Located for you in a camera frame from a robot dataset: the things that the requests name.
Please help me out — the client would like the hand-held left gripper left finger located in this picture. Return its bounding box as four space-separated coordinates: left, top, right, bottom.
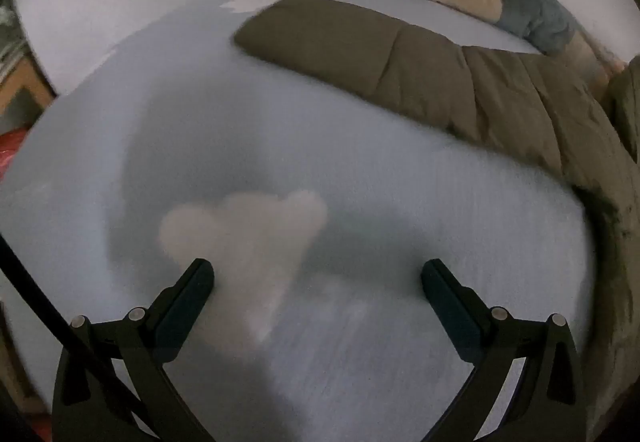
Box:
52 258 216 442

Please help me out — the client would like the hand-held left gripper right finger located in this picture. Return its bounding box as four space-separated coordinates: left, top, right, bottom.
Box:
421 258 588 442

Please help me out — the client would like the olive puffer jacket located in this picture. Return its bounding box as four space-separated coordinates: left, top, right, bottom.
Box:
234 0 640 442

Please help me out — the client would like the bed with light blue sheet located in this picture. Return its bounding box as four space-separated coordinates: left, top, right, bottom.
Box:
0 0 601 442

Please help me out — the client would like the red plastic bag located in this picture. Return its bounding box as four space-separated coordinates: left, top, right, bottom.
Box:
0 129 32 183

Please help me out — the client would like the wooden shelf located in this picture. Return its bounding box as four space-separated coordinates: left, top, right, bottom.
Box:
0 55 56 135

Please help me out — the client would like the black cable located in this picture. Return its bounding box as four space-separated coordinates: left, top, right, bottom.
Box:
0 232 156 442

